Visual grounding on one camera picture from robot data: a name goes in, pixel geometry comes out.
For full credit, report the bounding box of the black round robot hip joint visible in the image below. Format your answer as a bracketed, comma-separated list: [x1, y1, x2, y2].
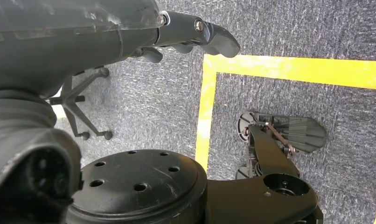
[66, 149, 208, 224]

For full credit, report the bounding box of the robot left arm ribbed sleeve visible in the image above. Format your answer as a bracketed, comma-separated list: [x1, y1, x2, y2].
[0, 89, 84, 224]

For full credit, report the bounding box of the yellow floor tape square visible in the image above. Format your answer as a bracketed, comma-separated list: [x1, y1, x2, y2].
[195, 54, 376, 224]

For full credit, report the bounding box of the pale furniture panel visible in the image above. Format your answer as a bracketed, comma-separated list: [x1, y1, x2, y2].
[50, 88, 67, 119]

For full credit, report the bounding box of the black swivel chair base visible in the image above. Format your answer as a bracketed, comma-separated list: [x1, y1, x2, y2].
[49, 67, 113, 141]

